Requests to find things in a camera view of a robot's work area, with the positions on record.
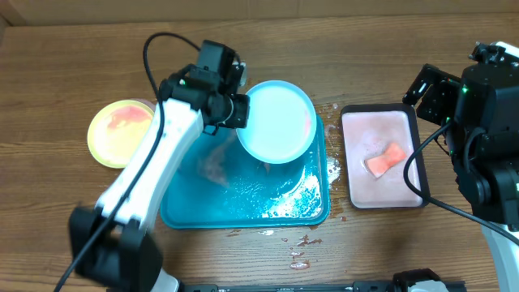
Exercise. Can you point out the pink sponge with dark scourer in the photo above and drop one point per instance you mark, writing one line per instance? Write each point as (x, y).
(391, 156)

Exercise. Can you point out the light blue plate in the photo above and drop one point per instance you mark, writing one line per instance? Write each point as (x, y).
(281, 123)

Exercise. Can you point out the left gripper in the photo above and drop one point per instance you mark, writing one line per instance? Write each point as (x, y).
(240, 119)

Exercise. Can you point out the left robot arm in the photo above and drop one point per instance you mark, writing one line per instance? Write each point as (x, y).
(112, 243)

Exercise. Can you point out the teal plastic tray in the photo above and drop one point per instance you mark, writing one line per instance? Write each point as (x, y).
(219, 185)

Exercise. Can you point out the black tray with soapy water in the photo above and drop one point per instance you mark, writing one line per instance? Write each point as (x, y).
(367, 132)

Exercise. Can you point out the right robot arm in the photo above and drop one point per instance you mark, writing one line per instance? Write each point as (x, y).
(477, 114)

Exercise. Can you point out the yellow-green plate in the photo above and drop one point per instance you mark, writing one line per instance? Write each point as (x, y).
(116, 131)

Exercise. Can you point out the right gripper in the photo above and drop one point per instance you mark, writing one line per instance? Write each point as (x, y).
(438, 85)

